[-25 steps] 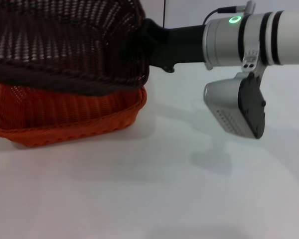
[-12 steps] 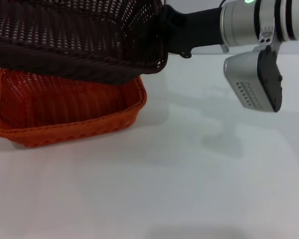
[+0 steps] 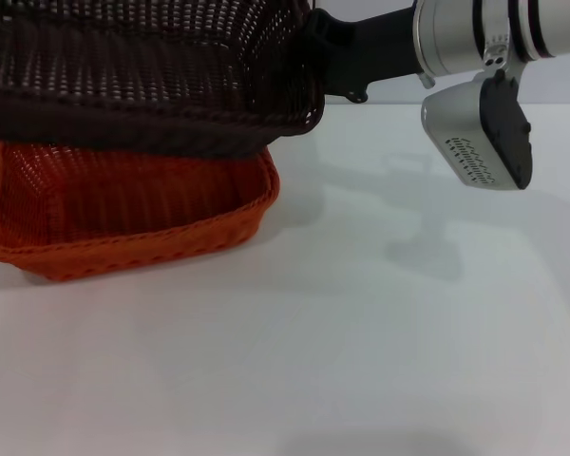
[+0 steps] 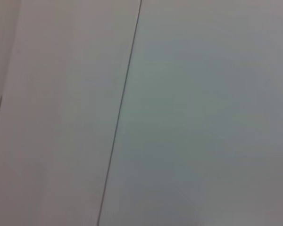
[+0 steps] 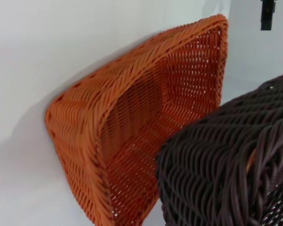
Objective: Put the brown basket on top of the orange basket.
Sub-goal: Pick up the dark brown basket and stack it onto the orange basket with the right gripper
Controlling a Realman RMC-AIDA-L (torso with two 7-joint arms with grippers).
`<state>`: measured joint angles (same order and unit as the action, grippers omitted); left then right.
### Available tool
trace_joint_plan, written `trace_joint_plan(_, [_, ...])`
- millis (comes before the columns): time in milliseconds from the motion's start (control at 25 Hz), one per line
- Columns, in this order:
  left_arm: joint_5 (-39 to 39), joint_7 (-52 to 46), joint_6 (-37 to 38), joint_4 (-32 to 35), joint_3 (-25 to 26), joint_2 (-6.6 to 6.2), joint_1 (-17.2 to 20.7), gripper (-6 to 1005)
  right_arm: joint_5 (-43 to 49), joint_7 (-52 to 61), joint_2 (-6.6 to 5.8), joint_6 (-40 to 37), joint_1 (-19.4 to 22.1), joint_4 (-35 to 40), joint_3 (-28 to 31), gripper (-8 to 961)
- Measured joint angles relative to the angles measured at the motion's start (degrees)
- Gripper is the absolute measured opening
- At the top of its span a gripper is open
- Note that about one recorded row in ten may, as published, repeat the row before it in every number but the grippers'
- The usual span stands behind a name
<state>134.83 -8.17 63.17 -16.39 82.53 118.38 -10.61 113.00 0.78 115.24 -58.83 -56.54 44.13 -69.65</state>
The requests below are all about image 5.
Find dark brown woven basket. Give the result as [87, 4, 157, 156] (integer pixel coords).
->
[155, 70, 283, 226]

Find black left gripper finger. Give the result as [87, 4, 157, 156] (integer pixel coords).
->
[260, 0, 277, 31]

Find orange woven plastic basket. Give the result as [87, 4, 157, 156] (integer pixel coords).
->
[45, 14, 228, 226]

